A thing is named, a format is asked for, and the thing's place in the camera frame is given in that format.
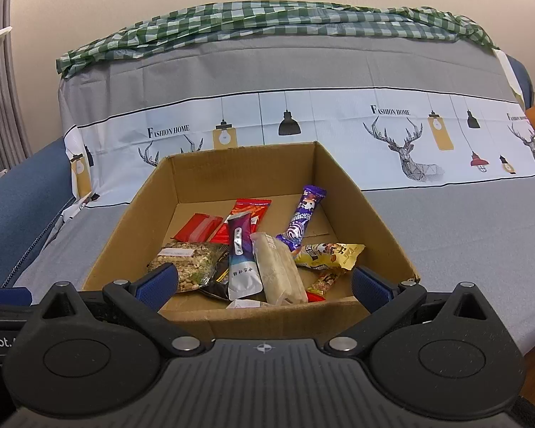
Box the orange red snack packet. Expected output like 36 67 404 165
213 198 272 244

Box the dark brown snack packet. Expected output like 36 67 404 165
200 250 231 300

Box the grey curtain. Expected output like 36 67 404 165
0 0 32 174

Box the green checked cloth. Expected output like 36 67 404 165
56 2 500 78

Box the yellow cartoon snack packet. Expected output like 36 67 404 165
294 243 366 274

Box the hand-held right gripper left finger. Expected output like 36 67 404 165
39 263 206 357

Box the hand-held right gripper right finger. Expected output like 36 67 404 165
325 265 490 356

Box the beige snack packet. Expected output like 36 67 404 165
250 232 309 306

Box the clear nut packet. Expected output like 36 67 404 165
147 240 229 294

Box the brown cardboard box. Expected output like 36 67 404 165
82 141 422 344

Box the small white candy packet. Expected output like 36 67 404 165
225 300 274 310

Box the purple white gradient pouch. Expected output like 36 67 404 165
226 212 263 300

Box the grey deer print sheet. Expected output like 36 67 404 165
15 38 535 357

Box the colourful mixed candy packet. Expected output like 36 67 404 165
307 270 345 303

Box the purple snack packet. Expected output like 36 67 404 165
275 186 327 251

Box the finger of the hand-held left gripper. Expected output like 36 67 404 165
0 287 33 307

